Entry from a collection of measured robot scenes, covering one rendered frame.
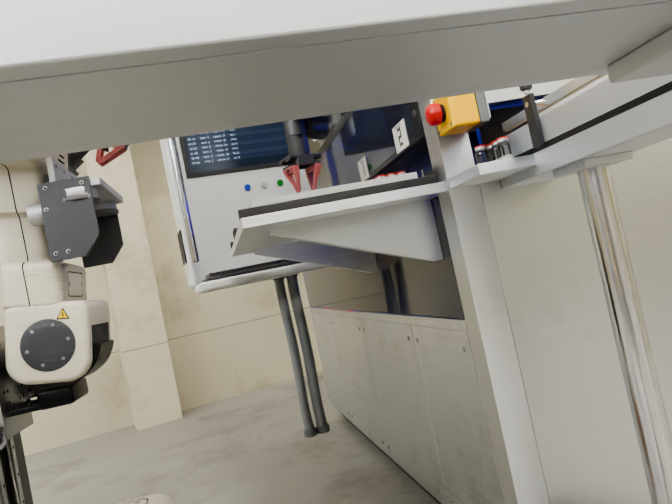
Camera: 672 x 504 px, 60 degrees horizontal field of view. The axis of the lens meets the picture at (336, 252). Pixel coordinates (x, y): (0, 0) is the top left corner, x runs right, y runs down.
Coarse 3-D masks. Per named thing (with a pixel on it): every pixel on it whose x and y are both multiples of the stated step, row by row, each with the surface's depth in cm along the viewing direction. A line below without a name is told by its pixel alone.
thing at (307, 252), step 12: (264, 252) 165; (276, 252) 165; (288, 252) 166; (300, 252) 167; (312, 252) 167; (324, 252) 168; (336, 252) 169; (348, 252) 169; (360, 252) 170; (324, 264) 168; (336, 264) 168; (348, 264) 169; (360, 264) 170; (372, 264) 171
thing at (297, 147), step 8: (296, 136) 154; (304, 136) 155; (288, 144) 155; (296, 144) 154; (304, 144) 155; (288, 152) 156; (296, 152) 154; (304, 152) 154; (280, 160) 156; (288, 160) 152
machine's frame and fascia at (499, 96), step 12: (540, 84) 119; (552, 84) 119; (564, 84) 120; (492, 96) 116; (504, 96) 117; (516, 96) 117; (540, 96) 120; (336, 132) 187; (420, 132) 121; (324, 144) 206; (396, 156) 138; (384, 168) 150
